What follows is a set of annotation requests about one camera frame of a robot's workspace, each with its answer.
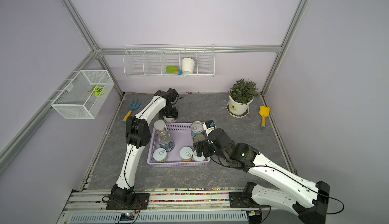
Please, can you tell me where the white wire wall shelf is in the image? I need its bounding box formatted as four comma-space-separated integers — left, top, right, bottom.
123, 44, 215, 77

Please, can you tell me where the small white empty pot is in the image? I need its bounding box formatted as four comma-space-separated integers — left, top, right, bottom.
181, 57, 196, 75

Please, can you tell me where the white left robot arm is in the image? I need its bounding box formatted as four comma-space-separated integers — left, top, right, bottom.
106, 88, 179, 210

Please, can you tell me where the pink labelled white-lid can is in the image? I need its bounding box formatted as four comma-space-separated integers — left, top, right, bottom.
164, 117, 176, 124

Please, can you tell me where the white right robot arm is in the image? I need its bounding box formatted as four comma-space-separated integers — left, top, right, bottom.
193, 128, 330, 224

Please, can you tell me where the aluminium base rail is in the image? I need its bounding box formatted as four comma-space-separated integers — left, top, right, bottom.
57, 188, 317, 224

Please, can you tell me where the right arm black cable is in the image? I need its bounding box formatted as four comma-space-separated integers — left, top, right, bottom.
209, 156, 345, 215

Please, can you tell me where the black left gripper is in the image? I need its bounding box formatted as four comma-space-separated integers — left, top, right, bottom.
159, 104, 179, 119

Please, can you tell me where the dark blue tin can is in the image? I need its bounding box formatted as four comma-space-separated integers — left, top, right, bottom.
157, 131, 175, 152

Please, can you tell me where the white wire side basket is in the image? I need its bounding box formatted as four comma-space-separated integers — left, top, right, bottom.
51, 70, 114, 120

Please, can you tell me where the yellow toy shovel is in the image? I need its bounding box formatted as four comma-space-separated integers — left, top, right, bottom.
259, 105, 270, 129

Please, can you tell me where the green toy scoop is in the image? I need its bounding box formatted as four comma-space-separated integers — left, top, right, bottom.
166, 66, 182, 76

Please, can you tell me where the green toy in basket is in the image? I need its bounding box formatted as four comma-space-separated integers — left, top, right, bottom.
88, 85, 107, 97

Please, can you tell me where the blue Progresso soup can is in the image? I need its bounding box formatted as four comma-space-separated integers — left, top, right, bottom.
190, 121, 204, 138

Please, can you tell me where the tall can with plastic lid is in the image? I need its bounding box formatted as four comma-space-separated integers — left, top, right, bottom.
154, 120, 168, 134

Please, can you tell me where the yellow corn can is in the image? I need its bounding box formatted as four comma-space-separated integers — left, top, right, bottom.
192, 150, 206, 162
179, 147, 193, 162

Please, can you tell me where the blue toy rake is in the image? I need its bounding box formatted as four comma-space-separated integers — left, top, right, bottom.
122, 99, 142, 123

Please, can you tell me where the green labelled white-lid can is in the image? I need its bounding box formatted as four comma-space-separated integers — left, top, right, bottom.
153, 148, 168, 163

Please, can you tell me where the aluminium frame corner post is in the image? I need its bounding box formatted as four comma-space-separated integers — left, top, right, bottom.
261, 0, 310, 98

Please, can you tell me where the purple plastic basket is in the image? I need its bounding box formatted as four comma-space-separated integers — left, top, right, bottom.
147, 123, 210, 168

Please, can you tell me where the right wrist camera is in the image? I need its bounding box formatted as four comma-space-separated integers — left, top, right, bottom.
203, 120, 216, 136

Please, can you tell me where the white pot saucer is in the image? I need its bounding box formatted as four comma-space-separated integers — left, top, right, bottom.
225, 102, 251, 119

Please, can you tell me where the dark labelled tin can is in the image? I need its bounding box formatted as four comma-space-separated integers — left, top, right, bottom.
193, 134, 207, 143

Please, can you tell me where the green potted plant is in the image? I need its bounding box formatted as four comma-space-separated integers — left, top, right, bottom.
229, 79, 260, 104

